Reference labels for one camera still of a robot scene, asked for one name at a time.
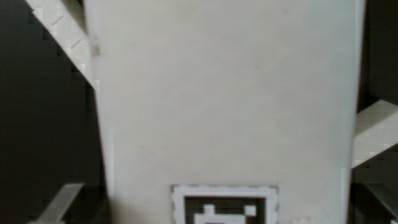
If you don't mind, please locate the white L-shaped obstacle wall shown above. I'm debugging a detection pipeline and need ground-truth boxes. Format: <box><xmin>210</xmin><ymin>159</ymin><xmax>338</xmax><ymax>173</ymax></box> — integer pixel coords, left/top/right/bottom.
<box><xmin>25</xmin><ymin>0</ymin><xmax>398</xmax><ymax>167</ymax></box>

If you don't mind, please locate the white cabinet top block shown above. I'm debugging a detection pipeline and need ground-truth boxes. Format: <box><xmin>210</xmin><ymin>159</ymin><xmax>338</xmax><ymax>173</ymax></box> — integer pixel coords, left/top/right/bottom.
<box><xmin>84</xmin><ymin>0</ymin><xmax>365</xmax><ymax>224</ymax></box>

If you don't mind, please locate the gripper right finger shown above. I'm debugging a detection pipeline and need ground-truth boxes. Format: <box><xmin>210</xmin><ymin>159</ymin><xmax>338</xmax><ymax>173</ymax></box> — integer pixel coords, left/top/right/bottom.
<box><xmin>363</xmin><ymin>183</ymin><xmax>398</xmax><ymax>224</ymax></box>

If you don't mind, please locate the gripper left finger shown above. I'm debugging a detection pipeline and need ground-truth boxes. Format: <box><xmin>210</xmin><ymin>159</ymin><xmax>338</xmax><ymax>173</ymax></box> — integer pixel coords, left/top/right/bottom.
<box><xmin>36</xmin><ymin>183</ymin><xmax>84</xmax><ymax>224</ymax></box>

